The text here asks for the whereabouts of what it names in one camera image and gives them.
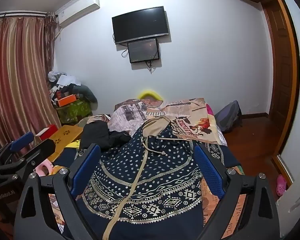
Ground beige striped cloth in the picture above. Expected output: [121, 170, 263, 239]
[77, 116, 108, 128]

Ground yellow curved cushion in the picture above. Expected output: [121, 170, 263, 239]
[137, 89, 163, 102]

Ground dark red box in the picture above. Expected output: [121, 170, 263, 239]
[55, 91, 77, 99]

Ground curtain rod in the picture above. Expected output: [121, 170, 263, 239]
[0, 11, 47, 20]

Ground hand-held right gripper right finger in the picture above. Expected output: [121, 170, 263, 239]
[194, 144, 282, 240]

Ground white crumpled cloth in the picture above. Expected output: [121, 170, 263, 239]
[48, 70, 82, 88]

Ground grey garment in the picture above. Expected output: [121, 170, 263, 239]
[75, 84, 98, 110]

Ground small black wall monitor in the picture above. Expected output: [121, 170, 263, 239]
[127, 38, 161, 64]

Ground brown wooden door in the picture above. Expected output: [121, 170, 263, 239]
[261, 0, 300, 155]

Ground black clothes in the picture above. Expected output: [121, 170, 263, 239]
[79, 122, 132, 153]

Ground orange box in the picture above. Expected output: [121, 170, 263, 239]
[57, 94, 78, 107]

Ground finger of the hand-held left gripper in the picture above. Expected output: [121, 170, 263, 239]
[16, 139, 57, 167]
[0, 131, 35, 160]

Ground red white box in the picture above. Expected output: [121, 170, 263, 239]
[36, 124, 58, 142]

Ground yellow cloth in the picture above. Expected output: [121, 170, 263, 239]
[65, 140, 81, 149]

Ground white wardrobe door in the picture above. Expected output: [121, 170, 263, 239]
[275, 0, 300, 205]

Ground striped pink beige curtain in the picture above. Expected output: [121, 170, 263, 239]
[0, 11, 62, 155]

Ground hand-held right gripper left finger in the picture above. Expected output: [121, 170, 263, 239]
[14, 144, 108, 240]

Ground navy patterned hooded garment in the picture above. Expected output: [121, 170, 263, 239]
[62, 116, 243, 240]

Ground pink cloth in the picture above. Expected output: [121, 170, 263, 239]
[206, 104, 215, 121]

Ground printed bed sheet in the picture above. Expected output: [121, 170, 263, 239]
[47, 97, 248, 240]

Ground black wall television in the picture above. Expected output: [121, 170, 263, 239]
[112, 6, 169, 45]

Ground grey purple backpack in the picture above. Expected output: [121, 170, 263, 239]
[214, 100, 242, 133]

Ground pink clog shoe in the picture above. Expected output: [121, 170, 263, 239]
[276, 174, 287, 197]

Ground white air conditioner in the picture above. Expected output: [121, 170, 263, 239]
[55, 0, 100, 28]

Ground wooden lap desk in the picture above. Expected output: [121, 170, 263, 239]
[48, 125, 84, 163]

